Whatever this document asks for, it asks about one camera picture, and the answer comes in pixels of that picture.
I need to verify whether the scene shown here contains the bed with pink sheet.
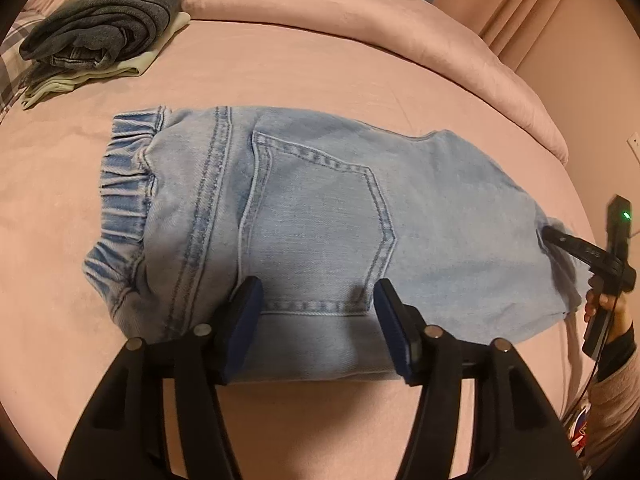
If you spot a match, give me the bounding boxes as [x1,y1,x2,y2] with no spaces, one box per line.
[0,0,601,480]

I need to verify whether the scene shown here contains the light blue denim pants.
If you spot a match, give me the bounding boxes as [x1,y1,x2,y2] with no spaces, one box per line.
[82,105,583,386]

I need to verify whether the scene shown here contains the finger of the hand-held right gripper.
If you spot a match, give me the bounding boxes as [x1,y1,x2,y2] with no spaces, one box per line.
[542,226,621,273]

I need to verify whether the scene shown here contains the cream folded cloth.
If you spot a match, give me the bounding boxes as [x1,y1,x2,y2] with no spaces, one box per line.
[21,10,192,111]

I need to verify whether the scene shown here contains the pink curtain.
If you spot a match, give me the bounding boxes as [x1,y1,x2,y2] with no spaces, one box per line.
[432,0,601,68]

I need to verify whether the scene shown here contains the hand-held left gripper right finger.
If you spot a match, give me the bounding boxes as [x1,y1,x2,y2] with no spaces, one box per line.
[374,278,583,480]

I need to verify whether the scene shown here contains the dark grey folded garment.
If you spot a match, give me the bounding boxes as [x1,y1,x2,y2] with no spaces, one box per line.
[20,0,191,70]

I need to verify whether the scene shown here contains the person's right forearm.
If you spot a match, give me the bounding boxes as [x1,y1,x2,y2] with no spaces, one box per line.
[575,317,640,473]

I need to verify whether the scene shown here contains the pink duvet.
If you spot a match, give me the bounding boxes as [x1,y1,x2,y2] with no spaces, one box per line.
[180,0,568,166]

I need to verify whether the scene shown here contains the person's right hand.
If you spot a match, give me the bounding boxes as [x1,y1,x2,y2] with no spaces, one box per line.
[584,287,633,333]

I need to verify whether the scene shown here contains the thin black cable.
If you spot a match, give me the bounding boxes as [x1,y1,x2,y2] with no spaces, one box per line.
[562,300,631,423]

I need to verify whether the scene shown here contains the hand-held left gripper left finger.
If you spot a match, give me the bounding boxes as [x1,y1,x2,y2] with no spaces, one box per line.
[57,276,264,480]

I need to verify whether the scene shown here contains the colourful printed packet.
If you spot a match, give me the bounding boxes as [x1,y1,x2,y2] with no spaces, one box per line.
[569,404,597,450]

